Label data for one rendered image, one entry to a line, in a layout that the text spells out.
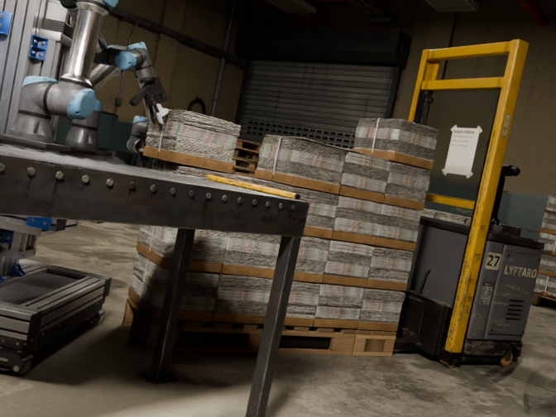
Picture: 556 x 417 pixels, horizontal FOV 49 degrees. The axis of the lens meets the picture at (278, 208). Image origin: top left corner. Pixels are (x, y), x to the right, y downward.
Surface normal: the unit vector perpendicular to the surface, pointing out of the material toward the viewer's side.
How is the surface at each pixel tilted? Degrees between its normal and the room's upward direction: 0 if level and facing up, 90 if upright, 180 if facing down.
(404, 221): 90
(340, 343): 90
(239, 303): 90
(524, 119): 90
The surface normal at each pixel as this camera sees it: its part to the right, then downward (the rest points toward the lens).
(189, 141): 0.54, 0.15
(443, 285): -0.84, -0.15
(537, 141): -0.61, -0.08
